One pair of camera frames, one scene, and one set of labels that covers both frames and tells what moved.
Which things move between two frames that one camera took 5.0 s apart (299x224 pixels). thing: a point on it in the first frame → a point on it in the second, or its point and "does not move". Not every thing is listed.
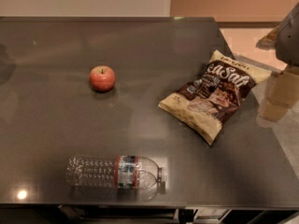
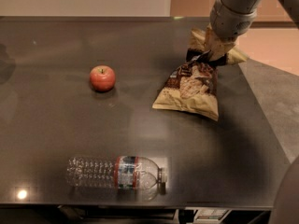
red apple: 102,78 does not move
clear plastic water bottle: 126,173 does not move
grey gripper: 290,42 → 230,23
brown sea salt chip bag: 206,101 → 193,86
